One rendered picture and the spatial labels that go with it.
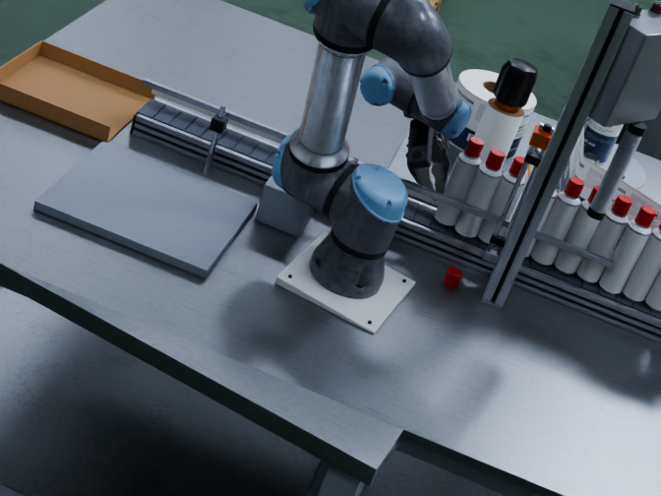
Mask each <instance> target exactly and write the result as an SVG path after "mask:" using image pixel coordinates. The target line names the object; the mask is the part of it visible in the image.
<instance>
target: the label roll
mask: <svg viewBox="0 0 661 496"><path fill-rule="evenodd" d="M498 76H499V74H498V73H494V72H490V71H485V70H475V69H474V70H466V71H463V72H462V73H461V74H460V75H459V78H458V81H457V83H456V86H455V93H456V97H457V98H458V99H462V100H463V101H464V102H465V103H467V104H468V105H470V106H471V108H472V113H471V117H470V119H469V121H468V123H467V125H466V127H465V128H464V130H463V131H462V132H461V134H460V135H459V136H457V137H456V138H454V139H452V138H449V141H450V143H451V144H452V145H453V146H455V147H456V148H458V149H460V150H461V151H463V152H464V150H465V148H466V146H467V143H468V141H469V139H470V138H471V137H474V135H475V133H476V130H477V128H478V125H479V122H480V120H481V117H482V115H483V112H484V110H485V107H486V105H487V102H488V100H489V99H490V98H492V97H495V96H494V93H493V88H494V86H495V83H496V81H497V79H498ZM536 102H537V101H536V97H535V96H534V94H533V93H531V95H530V97H529V100H528V102H527V103H526V105H525V106H523V107H522V109H523V111H524V115H523V117H522V120H521V122H520V125H519V127H518V130H517V132H516V134H515V137H514V139H513V142H512V144H511V148H510V150H509V153H508V155H507V157H506V160H508V159H511V158H513V157H514V155H515V153H516V151H517V148H518V146H519V143H520V141H521V139H522V136H523V134H524V131H525V129H526V127H527V124H528V122H529V120H530V117H531V115H532V112H533V110H534V108H535V105H536Z"/></svg>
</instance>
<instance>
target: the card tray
mask: <svg viewBox="0 0 661 496"><path fill-rule="evenodd" d="M142 81H143V80H142V79H139V78H136V77H134V76H131V75H129V74H126V73H124V72H121V71H118V70H116V69H113V68H111V67H108V66H106V65H103V64H101V63H98V62H95V61H93V60H90V59H88V58H86V57H84V56H81V55H79V54H76V53H73V52H71V51H68V50H66V49H63V48H61V47H58V46H56V45H53V44H50V43H48V42H45V41H43V40H41V41H40V42H38V43H37V44H35V45H34V46H32V47H31V48H29V49H27V50H26V51H24V52H23V53H21V54H20V55H18V56H17V57H15V58H13V59H12V60H10V61H9V62H7V63H6V64H4V65H3V66H1V67H0V100H1V101H4V102H6V103H9V104H11V105H14V106H16V107H19V108H20V109H23V110H25V111H28V112H30V113H33V114H35V115H38V116H41V117H43V118H46V119H48V120H51V121H53V122H56V123H58V124H61V125H63V126H66V127H68V128H71V129H73V130H76V131H78V132H81V133H83V134H86V135H88V136H91V137H93V138H96V139H98V140H101V141H103V142H106V143H107V142H109V141H110V140H111V139H112V138H113V137H114V136H115V135H116V134H118V133H119V132H120V131H121V130H122V129H123V128H124V127H125V126H126V125H128V124H129V123H130V122H131V121H132V120H133V118H134V115H135V114H136V113H137V111H138V110H139V109H141V108H142V107H143V106H144V105H145V104H146V103H147V102H148V101H150V100H151V99H152V98H155V94H152V93H151V91H152V89H151V88H148V87H146V86H143V85H142Z"/></svg>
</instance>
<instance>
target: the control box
mask: <svg viewBox="0 0 661 496"><path fill-rule="evenodd" d="M648 11H649V10H642V11H641V13H640V15H641V16H640V18H639V19H635V18H632V19H631V23H630V25H629V27H628V29H627V32H626V34H625V36H624V38H623V40H622V43H621V45H620V47H619V49H618V52H617V54H616V56H615V58H614V60H613V63H612V65H611V67H610V69H609V72H608V74H607V76H606V78H605V80H604V83H603V85H602V87H601V89H600V92H599V94H598V95H597V97H596V99H595V102H594V104H593V106H592V108H591V111H590V113H589V115H588V116H589V117H590V118H592V119H593V120H594V121H596V122H597V123H599V124H600V125H602V126H603V127H611V126H617V125H623V124H629V123H634V122H640V121H646V120H652V119H655V118H656V117H657V115H658V113H659V111H660V109H661V17H660V18H659V17H655V16H652V15H651V14H649V13H648Z"/></svg>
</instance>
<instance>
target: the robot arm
mask: <svg viewBox="0 0 661 496"><path fill-rule="evenodd" d="M303 5H304V8H305V10H306V11H308V13H309V14H313V15H314V16H315V19H314V23H313V34H314V36H315V38H316V40H317V41H318V42H319V43H318V48H317V52H316V57H315V62H314V67H313V71H312V76H311V81H310V86H309V90H308V94H307V99H306V104H305V109H304V114H303V118H302V123H301V127H300V128H298V129H297V130H295V131H294V132H292V133H290V134H289V135H287V136H286V137H285V139H284V140H283V141H282V142H281V144H280V145H279V147H278V149H277V154H276V155H275V156H274V159H273V163H272V170H271V172H272V178H273V180H274V182H275V184H276V185H277V186H279V187H280V188H281V189H283V190H284V191H285V192H286V193H287V194H288V195H290V196H293V197H295V198H297V199H298V200H300V201H302V202H303V203H305V204H306V205H308V206H310V207H311V208H313V209H314V210H316V211H318V212H319V213H321V214H322V215H324V216H326V217H328V218H329V219H331V220H333V221H334V223H333V226H332V229H331V231H330V233H329V234H328V235H327V236H326V237H325V239H324V240H323V241H322V242H321V243H320V244H319V245H318V246H317V247H316V248H315V250H314V251H313V254H312V256H311V259H310V261H309V269H310V272H311V274H312V276H313V277H314V279H315V280H316V281H317V282H318V283H319V284H320V285H322V286H323V287H324V288H326V289H327V290H329V291H331V292H333V293H335V294H337V295H340V296H343V297H347V298H353V299H364V298H369V297H372V296H374V295H375V294H377V293H378V291H379V290H380V288H381V285H382V283H383V281H384V276H385V255H386V253H387V250H388V248H389V246H390V244H391V240H392V238H393V236H394V233H395V231H396V229H397V226H398V224H399V222H400V221H401V220H402V218H403V215H404V210H405V207H406V204H407V201H408V194H407V191H406V188H405V186H404V184H403V183H402V181H401V180H400V179H399V178H398V177H397V176H396V175H395V174H394V173H393V172H391V171H390V170H388V169H387V168H385V167H383V166H381V165H378V166H376V165H375V164H374V163H369V162H367V163H362V164H360V165H357V164H355V163H353V162H352V161H350V160H349V159H348V157H349V152H350V148H349V144H348V142H347V140H346V139H345V135H346V131H347V127H348V123H349V119H350V115H351V111H352V107H353V103H354V99H355V96H356V92H357V89H358V85H359V81H360V92H361V94H362V96H363V97H364V99H365V100H366V101H367V102H369V103H370V104H372V105H375V106H383V105H385V104H388V103H390V104H391V105H393V106H395V107H397V108H398V109H400V110H402V111H403V115H404V117H406V118H413V120H411V121H410V129H409V136H408V140H409V141H408V144H407V145H406V146H407V147H408V153H406V154H405V155H406V158H407V167H408V170H409V172H410V173H411V175H412V176H413V178H414V179H415V180H416V182H417V183H418V184H419V185H421V186H424V187H426V188H429V189H432V190H434V189H433V187H432V181H431V180H430V169H429V167H430V166H431V161H432V162H433V163H434V165H433V166H432V168H431V171H432V174H433V175H434V177H435V184H434V186H435V187H436V191H437V192H439V193H442V194H443V193H444V191H445V187H446V183H447V177H448V173H449V169H450V164H451V160H450V156H449V154H448V153H447V149H448V148H449V146H450V141H449V138H452V139H454V138H456V137H457V136H459V135H460V134H461V132H462V131H463V130H464V128H465V127H466V125H467V123H468V121H469V119H470V117H471V113H472V108H471V106H470V105H468V104H467V103H465V102H464V101H463V100H462V99H458V98H457V97H456V93H455V88H454V83H453V79H452V74H451V65H450V62H451V57H452V44H451V38H450V35H449V32H448V30H447V28H446V26H445V24H444V22H443V20H442V19H441V17H440V15H439V14H438V13H437V11H436V10H435V8H434V7H433V6H432V5H431V3H430V2H429V1H428V0H304V2H303ZM373 49H375V50H378V51H379V52H381V53H383V54H385V55H387V57H386V58H385V59H383V60H382V61H380V62H379V63H378V64H375V65H373V66H372V67H371V68H370V69H369V70H368V71H367V72H366V73H365V74H364V75H363V76H362V78H361V79H360V77H361V73H362V69H363V65H364V61H365V57H366V53H368V52H370V51H371V50H373ZM446 136H447V137H446ZM444 137H445V140H444ZM445 142H446V145H445ZM445 147H446V148H445ZM434 191H435V190H434Z"/></svg>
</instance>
